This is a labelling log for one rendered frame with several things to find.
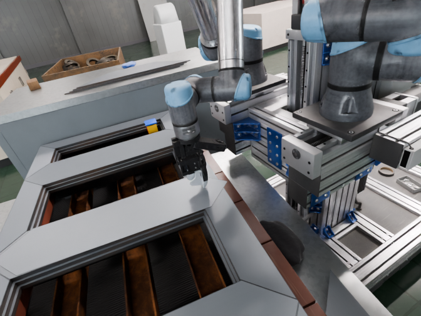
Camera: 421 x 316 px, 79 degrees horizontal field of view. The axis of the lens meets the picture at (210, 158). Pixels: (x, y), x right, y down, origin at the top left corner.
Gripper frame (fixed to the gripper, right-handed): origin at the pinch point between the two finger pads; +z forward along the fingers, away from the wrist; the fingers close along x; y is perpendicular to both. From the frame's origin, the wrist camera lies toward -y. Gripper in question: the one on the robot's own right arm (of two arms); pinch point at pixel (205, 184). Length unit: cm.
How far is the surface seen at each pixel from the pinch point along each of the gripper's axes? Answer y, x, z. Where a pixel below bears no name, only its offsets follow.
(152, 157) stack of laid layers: 14.2, -34.9, 3.8
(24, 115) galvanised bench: 68, -81, -16
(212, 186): -2.1, 1.1, 1.3
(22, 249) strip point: 59, -1, 1
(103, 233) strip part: 35.0, 4.5, 1.4
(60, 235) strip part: 48.1, -1.4, 1.4
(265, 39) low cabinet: -296, -473, 58
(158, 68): -5, -92, -20
